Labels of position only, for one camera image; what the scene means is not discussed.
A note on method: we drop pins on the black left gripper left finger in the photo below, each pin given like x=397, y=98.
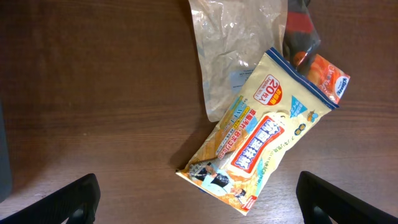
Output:
x=75, y=203

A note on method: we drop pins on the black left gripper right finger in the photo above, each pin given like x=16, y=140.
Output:
x=323, y=202

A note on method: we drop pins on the orange tissue pack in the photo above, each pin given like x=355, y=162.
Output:
x=328, y=78

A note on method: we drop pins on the yellow wet wipes pack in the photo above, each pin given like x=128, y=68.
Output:
x=274, y=109

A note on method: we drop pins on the black and red snack packet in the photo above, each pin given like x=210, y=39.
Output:
x=301, y=40

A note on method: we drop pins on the beige kraft paper pouch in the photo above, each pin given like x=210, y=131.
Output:
x=231, y=38

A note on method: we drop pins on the dark grey plastic basket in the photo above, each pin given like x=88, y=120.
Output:
x=6, y=173

